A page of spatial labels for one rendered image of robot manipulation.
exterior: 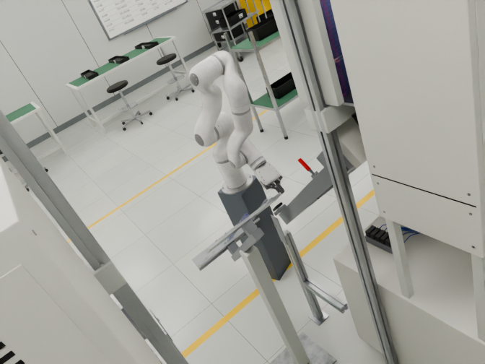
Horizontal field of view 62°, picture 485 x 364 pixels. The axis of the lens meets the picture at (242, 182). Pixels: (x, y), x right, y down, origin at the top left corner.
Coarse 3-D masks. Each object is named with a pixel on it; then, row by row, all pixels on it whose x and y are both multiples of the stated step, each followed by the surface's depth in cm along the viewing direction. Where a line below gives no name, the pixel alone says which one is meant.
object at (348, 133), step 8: (352, 120) 127; (336, 128) 125; (344, 128) 125; (352, 128) 126; (344, 136) 124; (352, 136) 125; (360, 136) 125; (344, 144) 123; (352, 144) 124; (360, 144) 124; (344, 152) 125; (352, 152) 123; (360, 152) 123; (352, 160) 125; (360, 160) 122
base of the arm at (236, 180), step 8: (224, 168) 220; (232, 168) 220; (240, 168) 224; (224, 176) 224; (232, 176) 222; (240, 176) 225; (248, 176) 232; (224, 184) 235; (232, 184) 225; (240, 184) 226; (248, 184) 225; (224, 192) 228; (232, 192) 225
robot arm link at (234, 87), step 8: (216, 56) 180; (224, 56) 181; (224, 64) 181; (232, 64) 180; (224, 72) 178; (232, 72) 176; (224, 80) 176; (232, 80) 174; (240, 80) 175; (224, 88) 177; (232, 88) 174; (240, 88) 174; (232, 96) 176; (240, 96) 176; (232, 104) 179; (240, 104) 178; (248, 104) 181; (232, 112) 183; (240, 112) 181
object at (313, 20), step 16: (272, 0) 106; (304, 0) 97; (304, 16) 100; (320, 16) 98; (320, 32) 99; (288, 48) 112; (320, 48) 102; (320, 64) 106; (320, 80) 109; (336, 80) 107; (304, 96) 119; (336, 96) 108; (368, 240) 170; (384, 240) 161; (320, 288) 199; (336, 304) 188; (320, 320) 222
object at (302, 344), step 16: (256, 256) 164; (256, 272) 167; (272, 288) 174; (272, 304) 177; (288, 320) 186; (288, 336) 189; (304, 336) 217; (288, 352) 212; (304, 352) 199; (320, 352) 206
